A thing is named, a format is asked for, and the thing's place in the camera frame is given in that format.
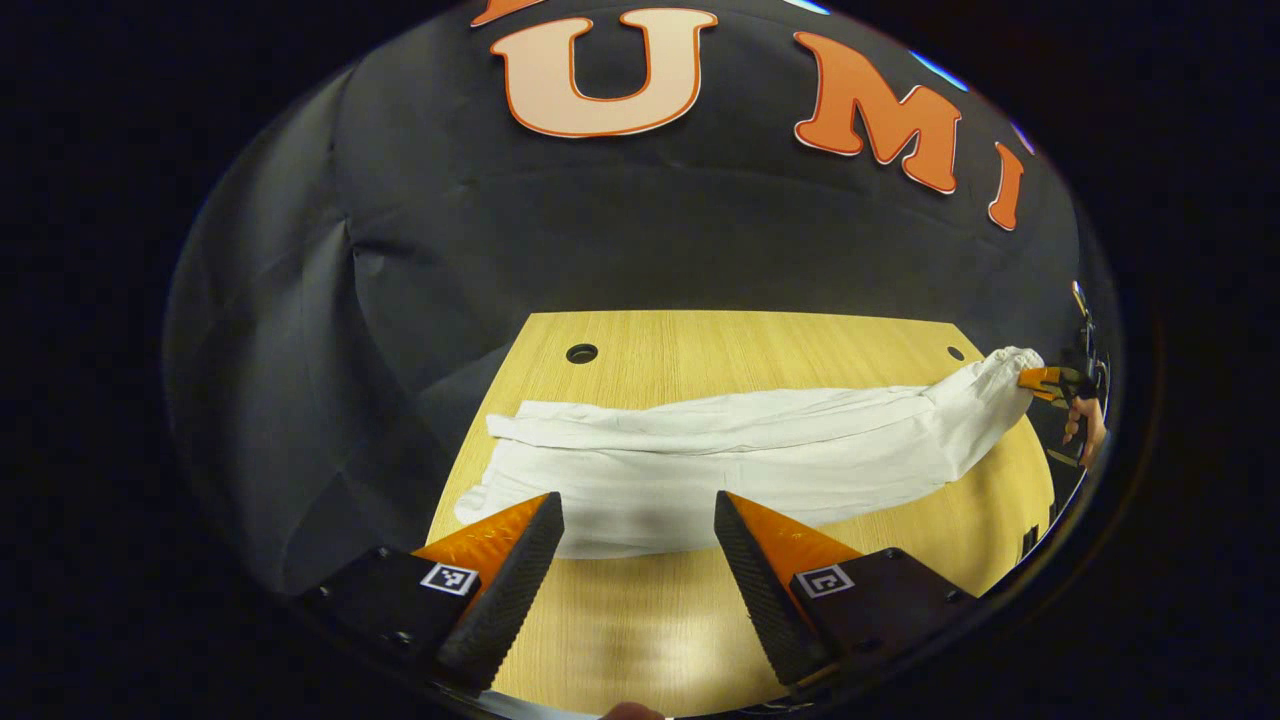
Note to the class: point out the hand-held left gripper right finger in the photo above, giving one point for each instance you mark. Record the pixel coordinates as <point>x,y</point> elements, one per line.
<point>765,595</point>

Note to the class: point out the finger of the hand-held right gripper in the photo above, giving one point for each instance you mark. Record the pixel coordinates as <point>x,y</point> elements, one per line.
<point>1040,380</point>

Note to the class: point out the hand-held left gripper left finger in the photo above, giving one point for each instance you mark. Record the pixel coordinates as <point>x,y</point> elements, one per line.
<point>515,590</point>

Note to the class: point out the white jeans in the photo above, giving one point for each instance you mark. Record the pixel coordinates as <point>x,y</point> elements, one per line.
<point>700,450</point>

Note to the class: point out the black backdrop cloth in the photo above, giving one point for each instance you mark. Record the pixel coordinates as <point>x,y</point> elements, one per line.
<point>600,230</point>

